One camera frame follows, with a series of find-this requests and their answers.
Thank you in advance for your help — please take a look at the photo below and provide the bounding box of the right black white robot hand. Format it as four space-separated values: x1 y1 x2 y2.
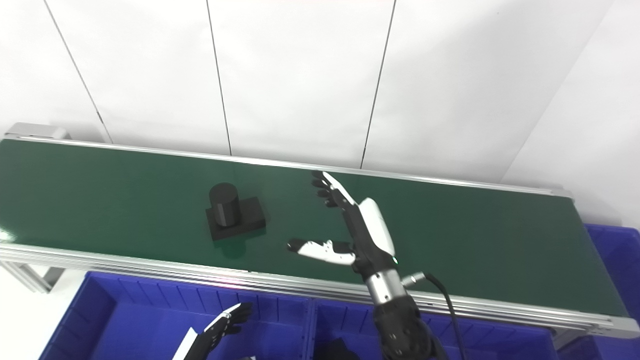
287 171 399 281

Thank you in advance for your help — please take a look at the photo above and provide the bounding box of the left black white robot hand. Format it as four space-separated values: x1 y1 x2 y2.
172 301 253 360

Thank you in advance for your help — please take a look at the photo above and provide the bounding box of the black cylinder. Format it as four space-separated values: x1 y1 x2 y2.
327 338 362 360
205 182 267 242

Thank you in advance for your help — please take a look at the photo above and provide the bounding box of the green conveyor belt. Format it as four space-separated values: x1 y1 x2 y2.
0 139 613 317
0 122 640 339

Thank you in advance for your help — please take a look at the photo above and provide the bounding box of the blue plastic bin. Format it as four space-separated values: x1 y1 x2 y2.
560 223 640 360
305 298 558 360
39 271 316 360

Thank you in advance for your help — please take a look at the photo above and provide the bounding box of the aluminium conveyor support leg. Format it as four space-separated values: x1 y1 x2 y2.
0 260 66 294

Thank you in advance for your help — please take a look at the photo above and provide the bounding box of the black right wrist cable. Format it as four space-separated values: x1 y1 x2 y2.
401 271 468 360

